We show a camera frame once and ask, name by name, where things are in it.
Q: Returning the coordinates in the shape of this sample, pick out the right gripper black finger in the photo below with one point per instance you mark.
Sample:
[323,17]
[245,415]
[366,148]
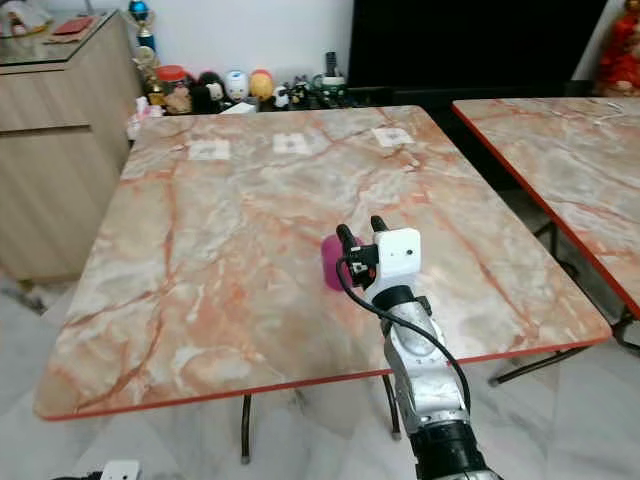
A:
[379,226]
[349,243]

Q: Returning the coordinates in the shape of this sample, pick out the purple plastic cup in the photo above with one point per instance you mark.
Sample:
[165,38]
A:
[332,262]

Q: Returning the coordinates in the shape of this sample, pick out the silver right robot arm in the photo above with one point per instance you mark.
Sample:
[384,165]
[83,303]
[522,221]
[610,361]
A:
[430,385]

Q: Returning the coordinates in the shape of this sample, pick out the white paper tag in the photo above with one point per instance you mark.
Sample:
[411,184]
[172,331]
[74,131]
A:
[394,137]
[210,150]
[292,144]

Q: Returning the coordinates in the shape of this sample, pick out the large marble pattern table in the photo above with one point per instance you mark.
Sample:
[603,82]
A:
[240,270]

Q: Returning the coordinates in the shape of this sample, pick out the green glass jar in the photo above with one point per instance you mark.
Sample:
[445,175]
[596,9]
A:
[332,91]

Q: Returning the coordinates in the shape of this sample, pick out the small panda figurine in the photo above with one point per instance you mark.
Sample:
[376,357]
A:
[281,97]

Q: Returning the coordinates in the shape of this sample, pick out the black remote control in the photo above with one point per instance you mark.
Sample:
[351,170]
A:
[331,64]

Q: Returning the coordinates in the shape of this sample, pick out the yellow round doll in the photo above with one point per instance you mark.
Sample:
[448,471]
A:
[261,85]

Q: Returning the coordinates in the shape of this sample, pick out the marble table with red edge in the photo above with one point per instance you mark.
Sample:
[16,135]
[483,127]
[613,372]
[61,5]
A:
[560,170]

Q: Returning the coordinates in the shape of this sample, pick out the white round doll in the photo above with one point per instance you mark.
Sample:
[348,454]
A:
[237,85]

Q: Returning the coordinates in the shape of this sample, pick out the black round figurine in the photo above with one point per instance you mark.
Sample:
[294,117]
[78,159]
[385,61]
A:
[210,93]

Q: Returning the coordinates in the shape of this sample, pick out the black television screen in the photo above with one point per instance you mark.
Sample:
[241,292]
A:
[475,45]

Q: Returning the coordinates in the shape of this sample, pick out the red lid jar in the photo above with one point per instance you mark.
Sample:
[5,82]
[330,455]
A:
[172,90]

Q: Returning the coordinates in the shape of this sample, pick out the pink white tissue pack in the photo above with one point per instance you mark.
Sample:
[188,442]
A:
[141,120]

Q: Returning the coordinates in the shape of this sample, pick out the light wooden cabinet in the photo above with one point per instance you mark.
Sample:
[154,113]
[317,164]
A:
[60,170]

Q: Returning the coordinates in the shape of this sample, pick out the red robed statue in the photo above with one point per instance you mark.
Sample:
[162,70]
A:
[620,55]

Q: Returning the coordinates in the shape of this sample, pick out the blue ball trophy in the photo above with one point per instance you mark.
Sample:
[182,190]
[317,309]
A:
[140,14]

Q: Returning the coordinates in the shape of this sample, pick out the pale figurine ornament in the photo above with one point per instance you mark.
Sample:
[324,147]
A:
[24,16]

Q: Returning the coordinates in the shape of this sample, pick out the red flat box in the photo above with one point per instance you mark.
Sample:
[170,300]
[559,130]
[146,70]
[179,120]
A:
[74,27]

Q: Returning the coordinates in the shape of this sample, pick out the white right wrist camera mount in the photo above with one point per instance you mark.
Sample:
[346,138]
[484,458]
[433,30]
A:
[398,254]

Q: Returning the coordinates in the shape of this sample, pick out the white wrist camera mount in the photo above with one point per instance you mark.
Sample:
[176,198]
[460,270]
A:
[398,254]
[120,470]

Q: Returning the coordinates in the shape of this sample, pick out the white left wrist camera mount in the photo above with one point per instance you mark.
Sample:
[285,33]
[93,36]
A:
[120,470]

